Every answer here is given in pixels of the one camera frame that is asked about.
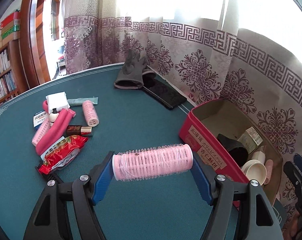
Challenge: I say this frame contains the stacked coloured boxes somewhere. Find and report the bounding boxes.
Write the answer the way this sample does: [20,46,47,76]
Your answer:
[0,10,20,48]

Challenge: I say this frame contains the red snack packet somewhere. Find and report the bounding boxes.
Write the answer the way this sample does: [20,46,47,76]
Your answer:
[38,135,88,175]

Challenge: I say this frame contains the black flat case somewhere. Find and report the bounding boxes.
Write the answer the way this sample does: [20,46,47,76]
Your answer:
[142,73,187,110]

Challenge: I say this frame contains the grey rubber glove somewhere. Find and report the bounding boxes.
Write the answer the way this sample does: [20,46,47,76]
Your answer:
[114,49,147,89]

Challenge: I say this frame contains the pink roller in box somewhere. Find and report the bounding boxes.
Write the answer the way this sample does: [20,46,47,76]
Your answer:
[263,159,274,185]

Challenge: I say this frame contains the yellow white medicine carton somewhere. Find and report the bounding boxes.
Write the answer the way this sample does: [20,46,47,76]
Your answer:
[237,127,263,154]

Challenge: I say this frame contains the wooden bookshelf with books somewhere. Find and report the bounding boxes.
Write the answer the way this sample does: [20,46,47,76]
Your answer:
[0,40,29,107]

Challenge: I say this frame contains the long pink foam curler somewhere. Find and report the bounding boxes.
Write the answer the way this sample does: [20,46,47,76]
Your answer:
[36,108,76,155]

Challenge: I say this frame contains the large pink hair roller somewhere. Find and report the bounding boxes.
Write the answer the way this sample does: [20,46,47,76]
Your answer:
[112,144,193,181]

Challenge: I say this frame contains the slim pink hair roller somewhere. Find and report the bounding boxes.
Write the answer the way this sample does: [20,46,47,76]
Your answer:
[32,118,51,146]

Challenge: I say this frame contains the white paper roll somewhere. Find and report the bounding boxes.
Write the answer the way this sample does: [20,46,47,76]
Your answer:
[251,150,266,164]

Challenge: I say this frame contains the red biscuit tin box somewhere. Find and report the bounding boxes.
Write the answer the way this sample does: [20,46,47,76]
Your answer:
[179,100,282,204]

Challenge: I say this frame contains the person's right hand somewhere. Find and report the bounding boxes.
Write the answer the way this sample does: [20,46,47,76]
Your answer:
[282,211,302,240]

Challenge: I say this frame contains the white round jar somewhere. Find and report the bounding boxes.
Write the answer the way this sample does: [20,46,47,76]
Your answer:
[241,159,267,185]

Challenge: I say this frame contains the pink hair roller on table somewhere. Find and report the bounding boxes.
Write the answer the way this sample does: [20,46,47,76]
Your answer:
[82,100,99,127]

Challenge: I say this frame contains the short pink foam curler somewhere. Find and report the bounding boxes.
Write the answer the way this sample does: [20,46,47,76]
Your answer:
[42,100,49,113]

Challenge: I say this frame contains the white folded tissue pack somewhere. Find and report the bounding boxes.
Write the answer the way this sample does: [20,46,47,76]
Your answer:
[46,92,70,114]

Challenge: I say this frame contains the blue white medicine box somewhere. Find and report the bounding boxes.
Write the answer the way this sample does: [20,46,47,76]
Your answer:
[33,111,49,130]

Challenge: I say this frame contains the black cup in box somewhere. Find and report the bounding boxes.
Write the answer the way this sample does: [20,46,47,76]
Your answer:
[217,134,249,167]

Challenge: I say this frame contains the wooden door frame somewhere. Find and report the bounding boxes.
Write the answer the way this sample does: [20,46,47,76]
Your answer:
[19,0,63,88]

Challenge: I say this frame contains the small panda bottle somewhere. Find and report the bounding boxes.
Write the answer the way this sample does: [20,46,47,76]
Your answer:
[49,108,59,126]

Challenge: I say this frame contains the teal cosmetic tube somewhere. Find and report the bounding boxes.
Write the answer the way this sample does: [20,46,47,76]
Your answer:
[67,97,98,107]

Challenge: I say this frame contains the patterned lace curtain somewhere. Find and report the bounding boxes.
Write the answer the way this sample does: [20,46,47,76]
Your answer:
[64,0,302,161]

